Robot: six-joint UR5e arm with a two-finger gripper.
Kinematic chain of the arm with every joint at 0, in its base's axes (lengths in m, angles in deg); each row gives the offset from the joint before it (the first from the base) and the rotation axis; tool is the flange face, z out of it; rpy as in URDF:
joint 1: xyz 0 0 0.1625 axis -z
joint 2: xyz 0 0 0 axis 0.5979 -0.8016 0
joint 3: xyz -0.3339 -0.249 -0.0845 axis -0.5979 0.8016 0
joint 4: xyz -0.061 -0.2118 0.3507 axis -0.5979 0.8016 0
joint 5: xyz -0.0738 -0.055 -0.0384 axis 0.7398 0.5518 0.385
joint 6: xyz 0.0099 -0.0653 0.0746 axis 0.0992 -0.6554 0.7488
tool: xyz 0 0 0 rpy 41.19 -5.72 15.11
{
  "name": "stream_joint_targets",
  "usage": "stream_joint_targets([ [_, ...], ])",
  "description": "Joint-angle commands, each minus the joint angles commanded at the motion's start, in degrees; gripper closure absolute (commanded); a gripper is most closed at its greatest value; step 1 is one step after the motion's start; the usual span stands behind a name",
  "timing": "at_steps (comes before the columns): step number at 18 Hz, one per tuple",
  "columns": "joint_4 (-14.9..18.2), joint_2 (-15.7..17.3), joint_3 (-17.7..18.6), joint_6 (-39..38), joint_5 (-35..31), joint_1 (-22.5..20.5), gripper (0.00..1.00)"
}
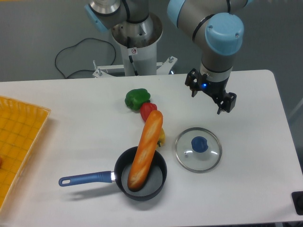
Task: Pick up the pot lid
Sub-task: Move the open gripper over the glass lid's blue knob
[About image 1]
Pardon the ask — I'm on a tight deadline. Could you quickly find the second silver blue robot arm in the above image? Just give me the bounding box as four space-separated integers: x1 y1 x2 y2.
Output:
84 0 149 32

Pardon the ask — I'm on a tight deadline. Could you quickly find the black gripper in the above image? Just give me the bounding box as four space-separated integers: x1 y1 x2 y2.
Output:
185 63 237 114

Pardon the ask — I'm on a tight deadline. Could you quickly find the red toy bell pepper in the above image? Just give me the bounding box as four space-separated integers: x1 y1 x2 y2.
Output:
140 102 157 122

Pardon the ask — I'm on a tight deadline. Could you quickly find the black floor cable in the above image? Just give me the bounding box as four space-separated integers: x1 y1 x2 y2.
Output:
54 37 117 79

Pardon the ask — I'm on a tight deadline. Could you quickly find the glass pot lid blue knob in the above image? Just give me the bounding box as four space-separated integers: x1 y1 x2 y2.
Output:
175 127 223 173

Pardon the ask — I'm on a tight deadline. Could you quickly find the dark saucepan blue handle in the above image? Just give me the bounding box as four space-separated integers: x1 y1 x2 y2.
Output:
58 147 167 201

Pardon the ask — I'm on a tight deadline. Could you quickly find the yellow woven basket tray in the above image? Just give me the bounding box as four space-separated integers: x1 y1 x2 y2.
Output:
0 96 51 210

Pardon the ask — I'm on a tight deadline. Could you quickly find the yellow toy bell pepper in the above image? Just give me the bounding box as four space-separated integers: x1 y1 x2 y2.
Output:
157 128 166 148

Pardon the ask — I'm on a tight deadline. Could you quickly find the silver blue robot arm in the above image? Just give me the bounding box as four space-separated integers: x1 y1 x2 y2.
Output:
167 0 251 113

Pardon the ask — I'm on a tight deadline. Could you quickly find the black box at table edge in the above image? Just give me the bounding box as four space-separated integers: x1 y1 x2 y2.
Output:
291 191 303 216

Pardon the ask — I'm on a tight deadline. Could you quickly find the toy baguette bread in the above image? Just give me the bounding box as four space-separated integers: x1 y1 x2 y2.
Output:
127 110 163 192

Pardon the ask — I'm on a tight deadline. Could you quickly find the green toy bell pepper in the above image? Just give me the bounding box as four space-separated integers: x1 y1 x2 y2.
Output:
125 88 151 111

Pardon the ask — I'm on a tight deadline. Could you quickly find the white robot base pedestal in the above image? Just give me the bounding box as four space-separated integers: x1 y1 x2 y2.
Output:
93 13 178 78

